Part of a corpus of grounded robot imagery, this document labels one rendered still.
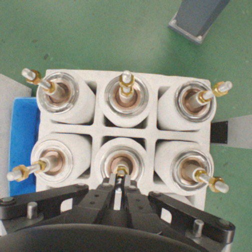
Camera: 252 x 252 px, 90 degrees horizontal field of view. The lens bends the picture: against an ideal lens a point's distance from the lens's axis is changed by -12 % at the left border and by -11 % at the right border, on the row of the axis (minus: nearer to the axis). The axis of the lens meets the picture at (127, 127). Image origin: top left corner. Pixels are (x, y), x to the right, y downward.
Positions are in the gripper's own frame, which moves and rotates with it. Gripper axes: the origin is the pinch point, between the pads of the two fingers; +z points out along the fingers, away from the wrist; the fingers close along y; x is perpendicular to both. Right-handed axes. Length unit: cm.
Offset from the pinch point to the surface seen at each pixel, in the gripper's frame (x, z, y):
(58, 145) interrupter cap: 2.2, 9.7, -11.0
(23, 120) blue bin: 6.1, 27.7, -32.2
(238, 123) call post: 10.2, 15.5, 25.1
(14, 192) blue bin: -15.7, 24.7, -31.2
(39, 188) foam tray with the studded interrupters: -9.0, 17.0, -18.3
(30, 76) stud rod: 10.9, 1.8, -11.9
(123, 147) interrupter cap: 3.2, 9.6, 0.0
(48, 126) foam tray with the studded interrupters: 5.3, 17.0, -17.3
